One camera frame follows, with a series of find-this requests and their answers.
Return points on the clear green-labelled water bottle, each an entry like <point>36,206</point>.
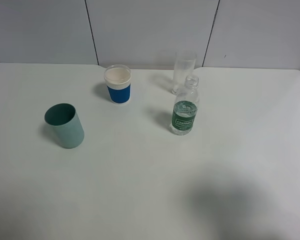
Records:
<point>185,106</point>

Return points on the blue sleeved paper cup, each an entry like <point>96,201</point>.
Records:
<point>118,82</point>

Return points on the teal green plastic cup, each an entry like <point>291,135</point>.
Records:
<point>63,120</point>

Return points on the tall clear glass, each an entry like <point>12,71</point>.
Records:
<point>184,66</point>

